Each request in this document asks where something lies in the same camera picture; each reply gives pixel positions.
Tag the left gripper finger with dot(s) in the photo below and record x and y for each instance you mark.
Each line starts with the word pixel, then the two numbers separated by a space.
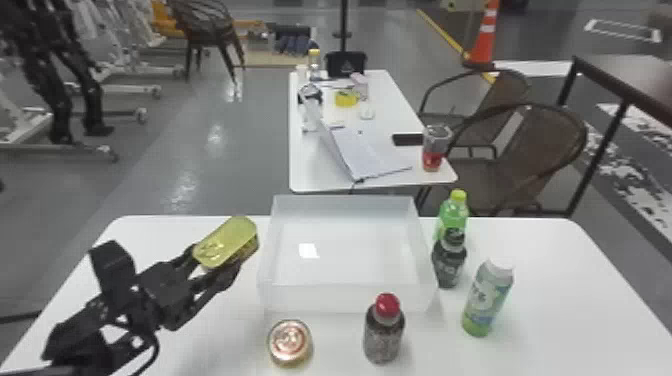
pixel 186 258
pixel 218 281

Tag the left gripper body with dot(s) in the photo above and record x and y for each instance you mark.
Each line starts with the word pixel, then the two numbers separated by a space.
pixel 165 296

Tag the yellow can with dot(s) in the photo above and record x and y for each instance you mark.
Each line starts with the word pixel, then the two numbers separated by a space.
pixel 227 242

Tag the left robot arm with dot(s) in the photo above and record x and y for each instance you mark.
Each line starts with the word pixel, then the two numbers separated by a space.
pixel 78 341

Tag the copper can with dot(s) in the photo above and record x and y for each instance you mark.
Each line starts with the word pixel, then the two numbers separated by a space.
pixel 290 342

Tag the clear box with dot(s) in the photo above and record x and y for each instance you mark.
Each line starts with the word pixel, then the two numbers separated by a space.
pixel 344 257

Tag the white side table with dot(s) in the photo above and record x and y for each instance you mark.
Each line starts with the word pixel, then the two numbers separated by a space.
pixel 320 162

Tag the red capped dark bottle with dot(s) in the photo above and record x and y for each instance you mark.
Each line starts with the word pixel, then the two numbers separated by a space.
pixel 384 330

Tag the white open notebook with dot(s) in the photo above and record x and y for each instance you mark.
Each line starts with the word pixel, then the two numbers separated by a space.
pixel 362 152

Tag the yellow tape roll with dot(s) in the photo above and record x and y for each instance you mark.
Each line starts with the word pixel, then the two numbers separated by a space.
pixel 346 98

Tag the black bottle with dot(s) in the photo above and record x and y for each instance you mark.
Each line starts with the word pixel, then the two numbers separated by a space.
pixel 449 262

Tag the clear bottle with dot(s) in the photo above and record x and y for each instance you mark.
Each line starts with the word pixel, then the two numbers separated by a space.
pixel 314 63

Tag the brown round chair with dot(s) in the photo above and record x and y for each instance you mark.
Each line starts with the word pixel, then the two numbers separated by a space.
pixel 525 157
pixel 506 89
pixel 207 23

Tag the black phone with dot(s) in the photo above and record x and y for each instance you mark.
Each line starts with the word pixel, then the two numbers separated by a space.
pixel 408 139

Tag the black bag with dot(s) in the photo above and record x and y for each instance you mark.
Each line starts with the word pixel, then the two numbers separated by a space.
pixel 345 64

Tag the red can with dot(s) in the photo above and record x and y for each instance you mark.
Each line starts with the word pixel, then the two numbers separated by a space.
pixel 434 149

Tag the green and white bottle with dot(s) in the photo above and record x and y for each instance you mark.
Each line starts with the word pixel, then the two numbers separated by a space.
pixel 485 299

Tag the orange cone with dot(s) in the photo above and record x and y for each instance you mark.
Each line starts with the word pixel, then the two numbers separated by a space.
pixel 485 36

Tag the dark side table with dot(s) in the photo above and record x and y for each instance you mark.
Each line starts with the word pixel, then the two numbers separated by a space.
pixel 630 78

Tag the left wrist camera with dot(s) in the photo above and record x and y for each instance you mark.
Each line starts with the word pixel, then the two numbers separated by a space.
pixel 113 273

